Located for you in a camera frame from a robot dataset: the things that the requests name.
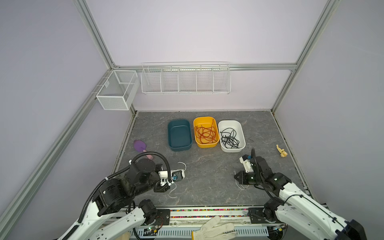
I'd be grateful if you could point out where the white cable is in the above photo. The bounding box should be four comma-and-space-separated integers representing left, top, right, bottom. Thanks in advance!
233, 170, 250, 190
167, 161, 187, 199

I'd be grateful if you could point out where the black cable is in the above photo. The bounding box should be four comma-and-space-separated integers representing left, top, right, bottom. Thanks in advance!
220, 127, 241, 150

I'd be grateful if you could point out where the red cable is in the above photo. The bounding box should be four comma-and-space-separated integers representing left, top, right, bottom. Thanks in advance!
194, 118, 218, 145

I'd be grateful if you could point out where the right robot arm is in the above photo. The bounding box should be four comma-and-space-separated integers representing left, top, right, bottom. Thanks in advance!
234, 150, 367, 240

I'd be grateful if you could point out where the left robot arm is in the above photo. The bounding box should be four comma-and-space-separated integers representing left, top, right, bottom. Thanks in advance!
60, 152, 173, 240

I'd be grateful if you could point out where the white plastic bin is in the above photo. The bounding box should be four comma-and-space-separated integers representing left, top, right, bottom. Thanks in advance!
218, 120, 246, 153

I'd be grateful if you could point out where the purple pink scoop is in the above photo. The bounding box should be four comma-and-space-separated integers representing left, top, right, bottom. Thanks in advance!
133, 140, 147, 153

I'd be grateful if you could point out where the beige toy figure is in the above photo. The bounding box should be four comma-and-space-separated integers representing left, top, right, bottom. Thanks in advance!
276, 145, 288, 158

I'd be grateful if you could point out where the teal plastic bin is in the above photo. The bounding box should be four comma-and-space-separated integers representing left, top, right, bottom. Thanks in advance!
168, 119, 193, 152

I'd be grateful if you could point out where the yellow plastic bin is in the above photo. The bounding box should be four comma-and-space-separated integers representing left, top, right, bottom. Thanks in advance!
193, 117, 220, 149

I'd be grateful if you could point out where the white work glove centre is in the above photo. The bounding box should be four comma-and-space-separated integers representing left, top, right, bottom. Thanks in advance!
192, 216, 237, 240

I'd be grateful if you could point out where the small white mesh basket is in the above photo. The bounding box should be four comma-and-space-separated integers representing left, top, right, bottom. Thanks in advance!
96, 70, 140, 111

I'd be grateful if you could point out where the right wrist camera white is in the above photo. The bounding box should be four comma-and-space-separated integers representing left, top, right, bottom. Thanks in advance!
239, 155, 254, 173

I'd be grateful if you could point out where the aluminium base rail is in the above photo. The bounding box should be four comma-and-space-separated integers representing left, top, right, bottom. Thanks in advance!
119, 204, 289, 229

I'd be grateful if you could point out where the long white wire basket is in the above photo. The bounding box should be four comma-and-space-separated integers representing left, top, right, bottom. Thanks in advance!
141, 62, 232, 95

